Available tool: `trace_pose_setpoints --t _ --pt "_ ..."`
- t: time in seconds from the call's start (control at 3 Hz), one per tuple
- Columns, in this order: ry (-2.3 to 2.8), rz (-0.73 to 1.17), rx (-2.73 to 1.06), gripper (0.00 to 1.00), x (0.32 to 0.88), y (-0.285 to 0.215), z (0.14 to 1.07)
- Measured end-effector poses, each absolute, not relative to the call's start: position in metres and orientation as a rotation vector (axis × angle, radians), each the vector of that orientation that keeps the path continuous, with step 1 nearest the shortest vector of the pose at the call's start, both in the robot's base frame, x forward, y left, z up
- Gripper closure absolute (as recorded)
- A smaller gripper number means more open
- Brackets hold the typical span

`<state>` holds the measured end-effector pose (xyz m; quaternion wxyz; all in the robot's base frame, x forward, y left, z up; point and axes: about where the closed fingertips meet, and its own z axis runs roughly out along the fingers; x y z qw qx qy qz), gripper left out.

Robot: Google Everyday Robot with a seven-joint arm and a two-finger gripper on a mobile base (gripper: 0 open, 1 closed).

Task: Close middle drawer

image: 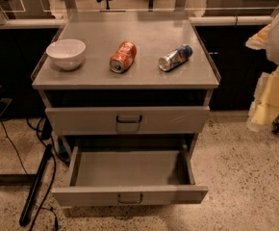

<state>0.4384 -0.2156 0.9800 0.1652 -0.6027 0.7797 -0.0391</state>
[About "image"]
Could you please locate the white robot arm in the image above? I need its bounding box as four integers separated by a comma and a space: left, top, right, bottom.
245, 13, 279, 134

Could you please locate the blue silver soda can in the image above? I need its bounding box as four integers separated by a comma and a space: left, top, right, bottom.
158, 44, 192, 72

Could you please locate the grey drawer cabinet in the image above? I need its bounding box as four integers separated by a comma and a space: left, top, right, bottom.
30, 11, 222, 152

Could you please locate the white horizontal rail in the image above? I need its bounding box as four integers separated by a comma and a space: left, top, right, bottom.
0, 15, 273, 29

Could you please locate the black floor cable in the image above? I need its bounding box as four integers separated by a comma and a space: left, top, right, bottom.
0, 115, 70, 231

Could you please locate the white ceramic bowl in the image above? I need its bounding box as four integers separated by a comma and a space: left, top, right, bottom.
46, 38, 86, 70

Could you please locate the grey drawer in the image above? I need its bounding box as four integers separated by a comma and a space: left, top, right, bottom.
52, 137, 208, 207
45, 106, 210, 136

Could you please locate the black floor bar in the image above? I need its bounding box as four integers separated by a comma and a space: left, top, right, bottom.
19, 144, 52, 227

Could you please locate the orange soda can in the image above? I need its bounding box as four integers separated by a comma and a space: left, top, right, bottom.
110, 41, 137, 73

